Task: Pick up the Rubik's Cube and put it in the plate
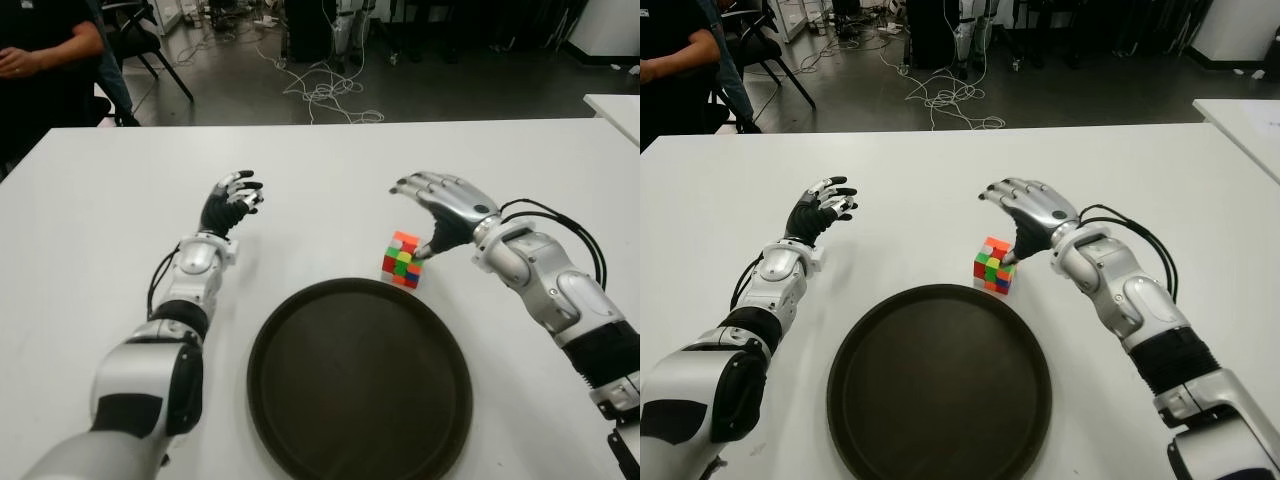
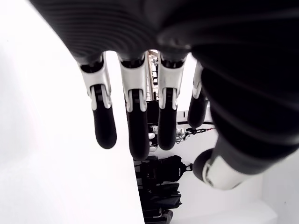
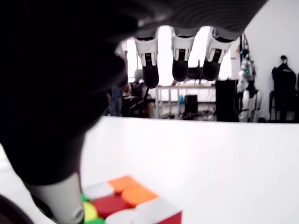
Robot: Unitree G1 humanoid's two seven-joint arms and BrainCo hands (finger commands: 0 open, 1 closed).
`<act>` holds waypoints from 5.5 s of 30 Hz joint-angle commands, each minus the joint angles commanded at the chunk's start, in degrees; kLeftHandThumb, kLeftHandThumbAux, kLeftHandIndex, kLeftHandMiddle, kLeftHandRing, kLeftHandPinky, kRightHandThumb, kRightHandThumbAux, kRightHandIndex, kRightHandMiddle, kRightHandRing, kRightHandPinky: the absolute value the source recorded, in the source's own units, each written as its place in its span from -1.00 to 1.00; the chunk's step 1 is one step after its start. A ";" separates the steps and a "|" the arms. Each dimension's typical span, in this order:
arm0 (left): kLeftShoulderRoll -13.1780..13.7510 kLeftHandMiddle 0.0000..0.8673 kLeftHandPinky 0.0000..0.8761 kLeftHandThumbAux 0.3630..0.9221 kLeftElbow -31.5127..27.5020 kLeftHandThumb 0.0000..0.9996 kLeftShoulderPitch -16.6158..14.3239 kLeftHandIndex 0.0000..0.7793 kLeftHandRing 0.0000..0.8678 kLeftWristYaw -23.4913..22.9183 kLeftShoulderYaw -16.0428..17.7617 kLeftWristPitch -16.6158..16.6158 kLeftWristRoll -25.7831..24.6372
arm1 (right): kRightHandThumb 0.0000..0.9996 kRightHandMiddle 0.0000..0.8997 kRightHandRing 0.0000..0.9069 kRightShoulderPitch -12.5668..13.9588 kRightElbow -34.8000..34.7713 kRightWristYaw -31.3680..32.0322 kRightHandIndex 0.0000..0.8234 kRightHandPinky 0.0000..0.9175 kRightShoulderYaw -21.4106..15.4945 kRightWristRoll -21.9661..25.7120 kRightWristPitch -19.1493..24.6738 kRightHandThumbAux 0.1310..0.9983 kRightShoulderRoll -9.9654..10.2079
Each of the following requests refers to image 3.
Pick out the black chair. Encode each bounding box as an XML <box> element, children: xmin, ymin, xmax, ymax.
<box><xmin>121</xmin><ymin>81</ymin><xmax>157</xmax><ymax>119</ymax></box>

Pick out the white humanoid robot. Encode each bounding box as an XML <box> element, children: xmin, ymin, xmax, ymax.
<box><xmin>236</xmin><ymin>52</ymin><xmax>263</xmax><ymax>123</ymax></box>

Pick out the black monitor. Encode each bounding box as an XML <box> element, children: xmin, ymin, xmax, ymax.
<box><xmin>186</xmin><ymin>60</ymin><xmax>203</xmax><ymax>82</ymax></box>

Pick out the black cabinet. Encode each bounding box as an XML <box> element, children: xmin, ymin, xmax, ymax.
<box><xmin>214</xmin><ymin>80</ymin><xmax>239</xmax><ymax>122</ymax></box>

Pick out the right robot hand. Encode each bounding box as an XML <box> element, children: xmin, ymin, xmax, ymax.
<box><xmin>0</xmin><ymin>0</ymin><xmax>269</xmax><ymax>224</ymax></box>

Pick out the small black box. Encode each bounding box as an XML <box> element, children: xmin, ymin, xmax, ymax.
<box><xmin>184</xmin><ymin>94</ymin><xmax>199</xmax><ymax>115</ymax></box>

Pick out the multicoloured Rubik's cube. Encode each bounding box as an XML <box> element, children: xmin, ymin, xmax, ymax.
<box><xmin>81</xmin><ymin>175</ymin><xmax>183</xmax><ymax>224</ymax></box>

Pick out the white metal frame desk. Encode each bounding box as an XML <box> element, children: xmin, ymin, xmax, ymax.
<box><xmin>156</xmin><ymin>84</ymin><xmax>217</xmax><ymax>119</ymax></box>

